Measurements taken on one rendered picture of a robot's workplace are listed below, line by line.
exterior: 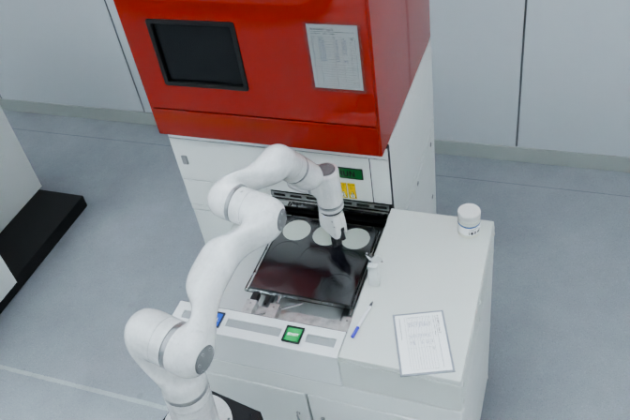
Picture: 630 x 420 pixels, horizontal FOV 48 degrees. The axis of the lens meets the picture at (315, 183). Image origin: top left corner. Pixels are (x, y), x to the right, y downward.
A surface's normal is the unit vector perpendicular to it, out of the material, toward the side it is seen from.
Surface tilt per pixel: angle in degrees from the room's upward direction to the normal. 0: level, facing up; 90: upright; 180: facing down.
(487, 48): 90
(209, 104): 90
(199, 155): 90
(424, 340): 0
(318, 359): 90
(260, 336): 0
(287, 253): 0
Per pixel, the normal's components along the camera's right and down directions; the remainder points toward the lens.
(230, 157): -0.32, 0.65
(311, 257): -0.14, -0.75
